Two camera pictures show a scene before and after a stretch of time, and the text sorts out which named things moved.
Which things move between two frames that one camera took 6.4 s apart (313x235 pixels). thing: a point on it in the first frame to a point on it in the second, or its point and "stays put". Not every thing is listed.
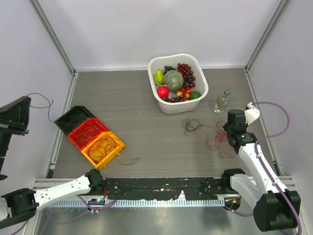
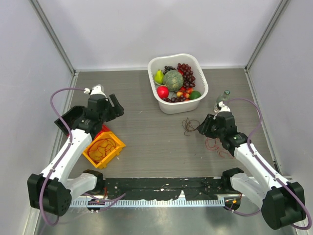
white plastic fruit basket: (201, 82) stays put
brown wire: (190, 125) stays put
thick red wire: (99, 149) stays put
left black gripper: (16, 115) to (118, 109)
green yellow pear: (159, 77) stays put
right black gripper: (225, 127) to (205, 127)
